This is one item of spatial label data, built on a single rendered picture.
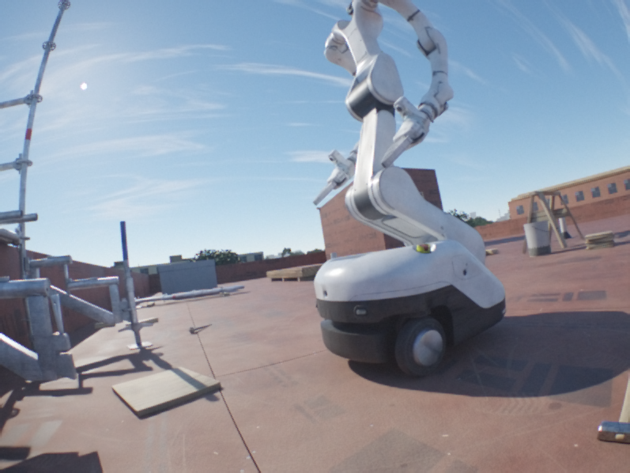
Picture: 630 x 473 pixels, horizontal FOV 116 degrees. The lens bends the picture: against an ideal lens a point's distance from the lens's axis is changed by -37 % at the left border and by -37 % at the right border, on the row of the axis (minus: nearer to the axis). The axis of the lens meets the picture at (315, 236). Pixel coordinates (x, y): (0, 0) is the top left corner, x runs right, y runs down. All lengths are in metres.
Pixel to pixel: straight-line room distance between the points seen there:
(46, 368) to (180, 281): 5.92
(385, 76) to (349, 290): 0.78
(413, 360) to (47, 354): 0.98
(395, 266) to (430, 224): 0.31
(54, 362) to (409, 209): 1.15
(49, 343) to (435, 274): 1.05
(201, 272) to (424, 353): 6.17
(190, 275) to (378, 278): 6.10
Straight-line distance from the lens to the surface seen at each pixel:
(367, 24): 1.44
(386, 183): 0.98
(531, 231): 3.65
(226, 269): 12.24
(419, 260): 0.81
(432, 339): 0.86
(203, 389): 1.03
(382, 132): 1.12
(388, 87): 1.19
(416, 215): 1.03
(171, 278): 6.75
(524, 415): 0.69
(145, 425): 0.90
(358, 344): 0.88
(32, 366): 0.99
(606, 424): 0.61
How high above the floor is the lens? 0.37
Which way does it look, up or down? 4 degrees up
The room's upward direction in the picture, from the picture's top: 9 degrees counter-clockwise
